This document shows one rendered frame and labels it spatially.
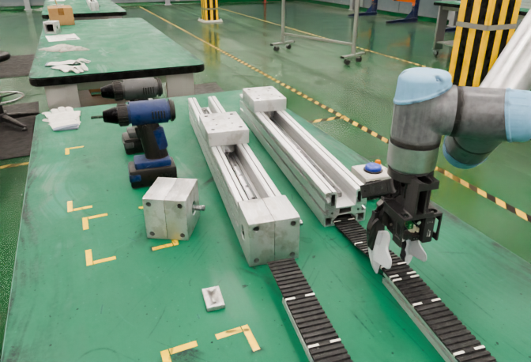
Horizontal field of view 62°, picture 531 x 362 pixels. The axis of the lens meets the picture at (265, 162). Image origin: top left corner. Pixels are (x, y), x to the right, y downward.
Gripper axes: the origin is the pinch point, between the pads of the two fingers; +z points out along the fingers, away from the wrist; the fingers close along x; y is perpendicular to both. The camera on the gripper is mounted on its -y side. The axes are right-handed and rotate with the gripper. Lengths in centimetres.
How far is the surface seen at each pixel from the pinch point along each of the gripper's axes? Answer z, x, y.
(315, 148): -5.2, 2.4, -42.0
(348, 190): -2.9, 2.3, -22.2
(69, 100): 18, -77, -195
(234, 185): -5.4, -22.7, -27.3
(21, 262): 3, -66, -23
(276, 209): -6.4, -17.4, -13.1
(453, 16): 58, 641, -801
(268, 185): -5.4, -15.5, -25.3
